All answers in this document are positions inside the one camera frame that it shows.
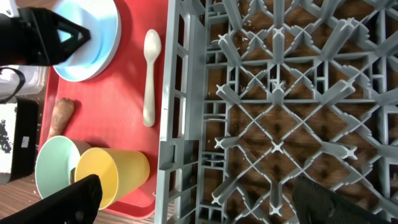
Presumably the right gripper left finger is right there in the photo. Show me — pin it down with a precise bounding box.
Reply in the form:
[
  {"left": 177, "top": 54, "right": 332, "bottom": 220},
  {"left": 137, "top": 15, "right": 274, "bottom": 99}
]
[{"left": 1, "top": 174, "right": 103, "bottom": 224}]

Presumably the mint green bowl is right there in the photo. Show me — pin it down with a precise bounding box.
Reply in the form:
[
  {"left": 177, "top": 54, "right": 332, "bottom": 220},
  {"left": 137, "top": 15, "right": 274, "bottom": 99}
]
[{"left": 35, "top": 136, "right": 91, "bottom": 198}]

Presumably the large white plate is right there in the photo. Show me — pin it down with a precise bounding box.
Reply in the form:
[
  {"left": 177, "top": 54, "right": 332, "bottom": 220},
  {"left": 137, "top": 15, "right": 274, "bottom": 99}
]
[{"left": 53, "top": 0, "right": 122, "bottom": 82}]

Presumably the grey dishwasher rack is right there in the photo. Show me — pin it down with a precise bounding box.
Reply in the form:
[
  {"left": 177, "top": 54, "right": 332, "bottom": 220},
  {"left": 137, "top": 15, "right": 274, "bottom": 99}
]
[{"left": 154, "top": 0, "right": 397, "bottom": 223}]

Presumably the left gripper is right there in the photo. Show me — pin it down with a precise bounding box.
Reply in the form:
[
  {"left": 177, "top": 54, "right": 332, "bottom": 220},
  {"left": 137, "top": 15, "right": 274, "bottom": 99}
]
[{"left": 1, "top": 7, "right": 91, "bottom": 66}]

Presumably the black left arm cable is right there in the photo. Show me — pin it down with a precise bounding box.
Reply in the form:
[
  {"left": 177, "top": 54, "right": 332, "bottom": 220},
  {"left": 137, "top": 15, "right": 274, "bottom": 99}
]
[{"left": 0, "top": 67, "right": 27, "bottom": 104}]

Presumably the clear plastic bin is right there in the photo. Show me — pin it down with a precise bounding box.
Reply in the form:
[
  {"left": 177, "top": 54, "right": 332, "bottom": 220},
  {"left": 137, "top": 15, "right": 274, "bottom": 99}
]
[{"left": 1, "top": 65, "right": 48, "bottom": 102}]

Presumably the black plastic tray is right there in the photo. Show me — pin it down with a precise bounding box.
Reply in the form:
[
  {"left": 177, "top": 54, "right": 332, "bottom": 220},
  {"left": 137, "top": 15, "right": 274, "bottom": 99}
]
[{"left": 1, "top": 96, "right": 39, "bottom": 184}]

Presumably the white plastic spoon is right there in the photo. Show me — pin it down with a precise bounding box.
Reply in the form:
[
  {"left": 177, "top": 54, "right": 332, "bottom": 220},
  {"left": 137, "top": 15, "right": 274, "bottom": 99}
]
[{"left": 142, "top": 29, "right": 162, "bottom": 127}]

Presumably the spilled white rice pile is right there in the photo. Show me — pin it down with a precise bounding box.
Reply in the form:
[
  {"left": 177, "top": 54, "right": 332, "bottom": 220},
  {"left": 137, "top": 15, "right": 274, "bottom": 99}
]
[{"left": 0, "top": 103, "right": 17, "bottom": 173}]

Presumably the red serving tray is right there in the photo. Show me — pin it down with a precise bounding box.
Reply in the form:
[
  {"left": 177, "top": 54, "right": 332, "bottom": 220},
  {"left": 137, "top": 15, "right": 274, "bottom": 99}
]
[{"left": 40, "top": 0, "right": 169, "bottom": 220}]

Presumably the brown carrot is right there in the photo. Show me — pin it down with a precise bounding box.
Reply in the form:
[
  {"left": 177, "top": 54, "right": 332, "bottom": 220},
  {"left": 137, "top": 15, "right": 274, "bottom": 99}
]
[{"left": 47, "top": 98, "right": 75, "bottom": 139}]

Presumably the yellow plastic cup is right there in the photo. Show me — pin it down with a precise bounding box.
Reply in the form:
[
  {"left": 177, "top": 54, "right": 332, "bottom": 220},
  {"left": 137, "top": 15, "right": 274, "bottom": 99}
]
[{"left": 74, "top": 147, "right": 150, "bottom": 210}]

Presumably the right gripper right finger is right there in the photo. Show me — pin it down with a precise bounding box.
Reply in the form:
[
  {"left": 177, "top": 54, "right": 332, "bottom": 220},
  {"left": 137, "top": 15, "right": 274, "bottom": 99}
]
[{"left": 292, "top": 177, "right": 389, "bottom": 224}]

